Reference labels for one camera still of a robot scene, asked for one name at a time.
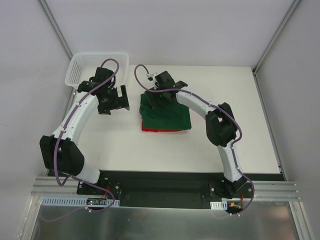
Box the green t shirt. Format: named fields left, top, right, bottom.
left=139, top=93, right=192, bottom=131

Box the red t shirt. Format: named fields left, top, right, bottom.
left=141, top=121, right=185, bottom=133

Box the white plastic mesh basket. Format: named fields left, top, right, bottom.
left=64, top=52, right=130, bottom=89

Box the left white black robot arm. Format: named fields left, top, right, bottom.
left=39, top=67, right=130, bottom=195

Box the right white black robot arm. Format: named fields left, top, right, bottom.
left=145, top=71, right=247, bottom=199

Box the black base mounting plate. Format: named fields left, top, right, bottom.
left=76, top=170, right=285, bottom=209

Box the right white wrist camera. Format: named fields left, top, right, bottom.
left=146, top=72, right=158, bottom=83

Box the aluminium front rail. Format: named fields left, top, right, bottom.
left=30, top=176, right=302, bottom=202

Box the left white cable duct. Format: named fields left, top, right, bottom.
left=42, top=196, right=120, bottom=208

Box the white cable duct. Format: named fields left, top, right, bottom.
left=210, top=200, right=228, bottom=211
left=42, top=196, right=120, bottom=208

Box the left aluminium frame post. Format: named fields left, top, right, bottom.
left=37, top=0, right=73, bottom=60

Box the aluminium frame post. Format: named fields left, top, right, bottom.
left=252, top=0, right=303, bottom=76
left=37, top=0, right=73, bottom=60

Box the right white cable duct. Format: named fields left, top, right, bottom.
left=210, top=200, right=228, bottom=211

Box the right aluminium frame post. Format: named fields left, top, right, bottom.
left=252, top=0, right=303, bottom=76

